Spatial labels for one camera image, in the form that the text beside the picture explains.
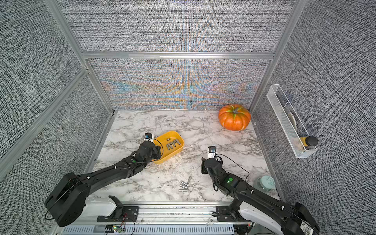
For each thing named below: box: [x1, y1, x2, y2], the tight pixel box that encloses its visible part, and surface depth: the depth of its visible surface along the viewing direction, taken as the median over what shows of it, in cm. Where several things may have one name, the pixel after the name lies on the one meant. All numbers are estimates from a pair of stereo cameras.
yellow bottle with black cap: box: [300, 136, 319, 147], surface depth 63 cm
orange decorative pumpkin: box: [218, 103, 252, 132], surface depth 103 cm
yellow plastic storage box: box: [152, 130, 185, 165], surface depth 102 cm
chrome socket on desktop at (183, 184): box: [179, 180, 189, 189], surface depth 85 cm
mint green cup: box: [254, 175, 275, 192], surface depth 76 cm
